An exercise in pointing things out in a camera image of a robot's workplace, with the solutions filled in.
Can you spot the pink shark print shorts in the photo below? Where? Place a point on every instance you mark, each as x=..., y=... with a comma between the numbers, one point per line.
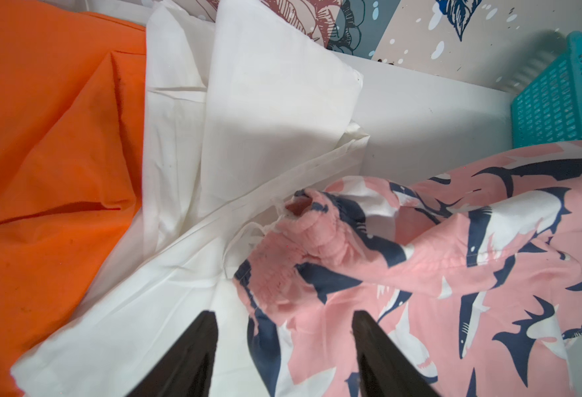
x=474, y=275

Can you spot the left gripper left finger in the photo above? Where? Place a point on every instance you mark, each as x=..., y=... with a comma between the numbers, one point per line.
x=186, y=369

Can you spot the teal plastic basket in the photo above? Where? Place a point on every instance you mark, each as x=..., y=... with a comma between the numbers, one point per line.
x=550, y=108

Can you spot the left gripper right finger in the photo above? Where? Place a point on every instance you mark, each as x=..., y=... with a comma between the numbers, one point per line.
x=383, y=369

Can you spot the orange cloth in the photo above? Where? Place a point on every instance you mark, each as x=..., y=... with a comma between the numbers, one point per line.
x=72, y=103

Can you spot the white cloth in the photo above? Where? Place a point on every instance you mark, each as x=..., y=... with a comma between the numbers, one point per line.
x=240, y=113

